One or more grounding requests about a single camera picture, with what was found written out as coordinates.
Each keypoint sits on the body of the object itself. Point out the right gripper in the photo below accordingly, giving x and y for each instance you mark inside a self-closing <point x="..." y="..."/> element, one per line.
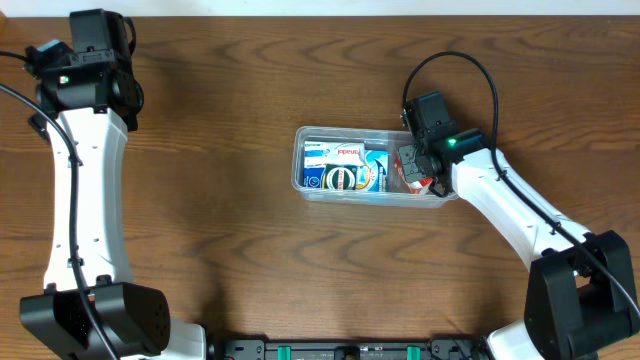
<point x="408" y="156"/>

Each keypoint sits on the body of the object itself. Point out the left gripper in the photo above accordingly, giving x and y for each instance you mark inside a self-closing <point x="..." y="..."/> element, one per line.
<point x="38" y="93"/>

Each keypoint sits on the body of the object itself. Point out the red medicine box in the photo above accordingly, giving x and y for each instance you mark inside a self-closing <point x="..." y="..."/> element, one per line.
<point x="420" y="187"/>

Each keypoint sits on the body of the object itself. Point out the blue Kool Fever box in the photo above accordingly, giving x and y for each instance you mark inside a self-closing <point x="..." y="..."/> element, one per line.
<point x="371" y="176"/>

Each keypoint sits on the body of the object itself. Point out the green Zam-Buk box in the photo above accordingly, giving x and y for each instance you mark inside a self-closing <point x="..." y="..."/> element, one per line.
<point x="339" y="177"/>

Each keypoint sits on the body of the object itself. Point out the white Panadol box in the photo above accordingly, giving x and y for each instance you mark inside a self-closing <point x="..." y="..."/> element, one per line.
<point x="317" y="153"/>

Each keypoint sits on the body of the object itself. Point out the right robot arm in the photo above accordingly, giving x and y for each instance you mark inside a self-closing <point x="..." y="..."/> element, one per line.
<point x="581" y="294"/>

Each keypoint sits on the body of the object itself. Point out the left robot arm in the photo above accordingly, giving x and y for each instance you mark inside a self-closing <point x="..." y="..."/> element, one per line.
<point x="86" y="105"/>

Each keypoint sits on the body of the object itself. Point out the clear plastic container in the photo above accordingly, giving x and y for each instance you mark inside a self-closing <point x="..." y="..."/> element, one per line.
<point x="397" y="194"/>

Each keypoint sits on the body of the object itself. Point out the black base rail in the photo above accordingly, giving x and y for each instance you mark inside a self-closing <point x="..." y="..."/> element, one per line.
<point x="442" y="348"/>

